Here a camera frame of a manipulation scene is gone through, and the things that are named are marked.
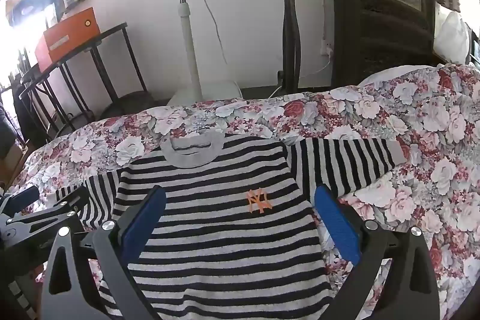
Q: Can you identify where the white pillow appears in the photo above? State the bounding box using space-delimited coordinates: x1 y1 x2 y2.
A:
435 10 471 66

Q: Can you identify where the black and grey striped sweater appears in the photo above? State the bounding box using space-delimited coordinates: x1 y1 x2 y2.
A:
56 130 407 320

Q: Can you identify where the white standing fan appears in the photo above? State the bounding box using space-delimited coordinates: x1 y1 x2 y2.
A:
167 0 242 107

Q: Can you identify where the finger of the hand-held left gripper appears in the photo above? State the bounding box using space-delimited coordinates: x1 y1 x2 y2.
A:
0 186 40 219
2 187 91 242

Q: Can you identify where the orange box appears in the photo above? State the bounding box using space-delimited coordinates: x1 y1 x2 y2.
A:
34 7 101 73

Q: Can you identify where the white fan cable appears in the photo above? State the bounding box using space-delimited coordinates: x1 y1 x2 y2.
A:
191 0 229 82

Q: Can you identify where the black metal side table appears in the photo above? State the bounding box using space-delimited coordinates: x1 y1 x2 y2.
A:
19 24 154 141

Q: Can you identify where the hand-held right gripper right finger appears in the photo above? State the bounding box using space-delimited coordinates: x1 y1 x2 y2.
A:
314 184 440 320

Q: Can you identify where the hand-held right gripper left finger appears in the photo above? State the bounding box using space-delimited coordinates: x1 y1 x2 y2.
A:
40 185 167 320

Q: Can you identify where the white charger cable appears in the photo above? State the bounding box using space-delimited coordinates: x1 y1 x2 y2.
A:
268 54 334 99

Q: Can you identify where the floral blanket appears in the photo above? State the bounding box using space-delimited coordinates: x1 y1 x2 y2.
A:
7 63 480 320

